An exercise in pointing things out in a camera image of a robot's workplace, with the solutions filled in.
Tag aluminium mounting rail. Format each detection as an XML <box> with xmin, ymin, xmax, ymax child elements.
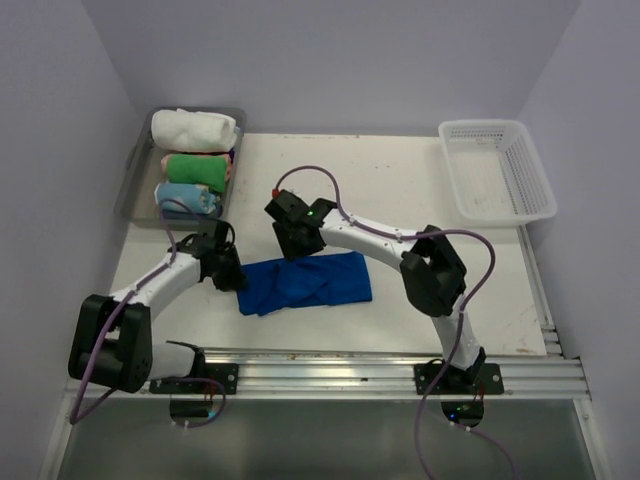
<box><xmin>64</xmin><ymin>349</ymin><xmax>594</xmax><ymax>401</ymax></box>

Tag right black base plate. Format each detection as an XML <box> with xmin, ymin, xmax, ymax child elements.
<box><xmin>413</xmin><ymin>361</ymin><xmax>505</xmax><ymax>395</ymax></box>

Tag white plastic basket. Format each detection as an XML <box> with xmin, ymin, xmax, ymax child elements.
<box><xmin>438</xmin><ymin>119</ymin><xmax>558</xmax><ymax>227</ymax></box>

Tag blue cloud pattern towel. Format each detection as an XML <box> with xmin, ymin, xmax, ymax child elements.
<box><xmin>154</xmin><ymin>182</ymin><xmax>220</xmax><ymax>215</ymax></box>

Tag pink rolled towel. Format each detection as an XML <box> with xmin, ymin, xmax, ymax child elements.
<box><xmin>159</xmin><ymin>152</ymin><xmax>235</xmax><ymax>184</ymax></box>

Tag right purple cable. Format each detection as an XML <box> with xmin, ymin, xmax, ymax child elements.
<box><xmin>272</xmin><ymin>166</ymin><xmax>521</xmax><ymax>480</ymax></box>

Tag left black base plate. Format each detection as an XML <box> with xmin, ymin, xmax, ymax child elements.
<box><xmin>149</xmin><ymin>363</ymin><xmax>239</xmax><ymax>396</ymax></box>

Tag green rolled towel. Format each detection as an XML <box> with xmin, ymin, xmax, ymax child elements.
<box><xmin>165</xmin><ymin>152</ymin><xmax>224</xmax><ymax>192</ymax></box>

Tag white towel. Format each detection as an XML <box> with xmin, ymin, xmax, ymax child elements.
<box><xmin>150</xmin><ymin>109</ymin><xmax>238</xmax><ymax>153</ymax></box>

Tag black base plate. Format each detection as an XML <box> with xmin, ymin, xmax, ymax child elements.
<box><xmin>149</xmin><ymin>363</ymin><xmax>239</xmax><ymax>396</ymax></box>
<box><xmin>413</xmin><ymin>361</ymin><xmax>505</xmax><ymax>395</ymax></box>

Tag grey plastic tray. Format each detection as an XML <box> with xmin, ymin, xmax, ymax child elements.
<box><xmin>115</xmin><ymin>106</ymin><xmax>247</xmax><ymax>229</ymax></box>

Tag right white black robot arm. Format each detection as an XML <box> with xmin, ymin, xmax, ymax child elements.
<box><xmin>265</xmin><ymin>189</ymin><xmax>486</xmax><ymax>393</ymax></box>

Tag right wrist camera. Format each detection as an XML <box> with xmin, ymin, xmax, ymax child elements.
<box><xmin>271</xmin><ymin>188</ymin><xmax>298</xmax><ymax>198</ymax></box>

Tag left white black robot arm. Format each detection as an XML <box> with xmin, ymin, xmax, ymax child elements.
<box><xmin>68</xmin><ymin>220</ymin><xmax>248</xmax><ymax>393</ymax></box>

